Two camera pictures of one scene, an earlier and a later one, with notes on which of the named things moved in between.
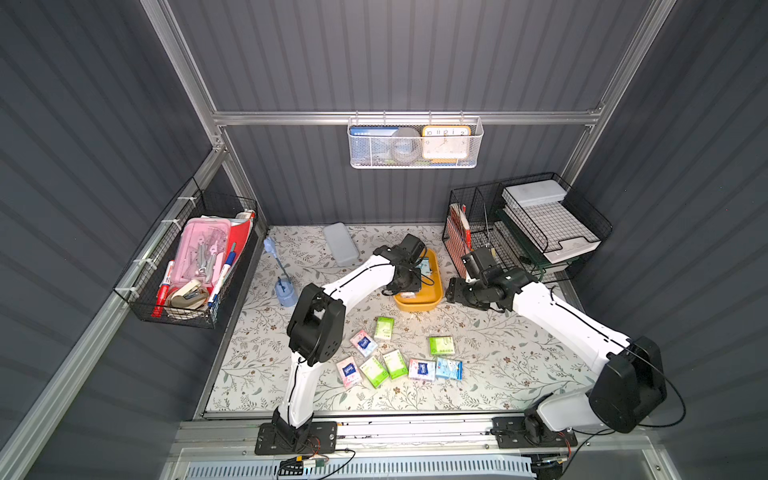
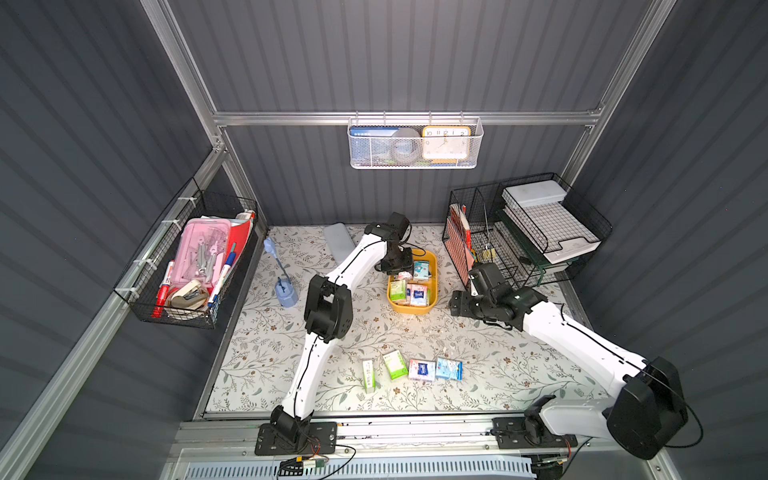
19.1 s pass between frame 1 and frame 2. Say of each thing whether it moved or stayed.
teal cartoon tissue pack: stayed
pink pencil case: stayed
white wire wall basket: stayed
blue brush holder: stayed
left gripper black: moved
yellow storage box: stayed
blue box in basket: stayed
